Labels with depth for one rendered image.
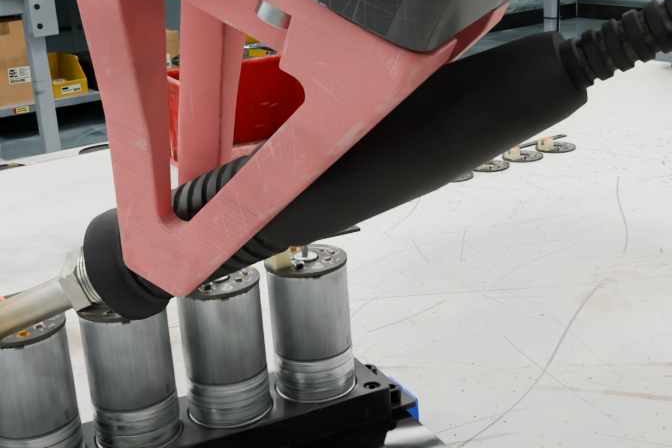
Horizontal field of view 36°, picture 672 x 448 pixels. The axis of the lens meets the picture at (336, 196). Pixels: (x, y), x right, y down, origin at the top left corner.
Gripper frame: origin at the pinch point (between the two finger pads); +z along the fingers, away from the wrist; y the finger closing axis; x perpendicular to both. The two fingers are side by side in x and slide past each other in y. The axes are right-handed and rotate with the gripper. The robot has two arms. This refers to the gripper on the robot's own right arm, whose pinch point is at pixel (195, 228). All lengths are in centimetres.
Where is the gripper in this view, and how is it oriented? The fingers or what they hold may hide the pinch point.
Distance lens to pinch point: 21.8
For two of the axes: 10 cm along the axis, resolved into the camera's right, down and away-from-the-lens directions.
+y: -3.4, 3.0, -8.9
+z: -3.8, 8.2, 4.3
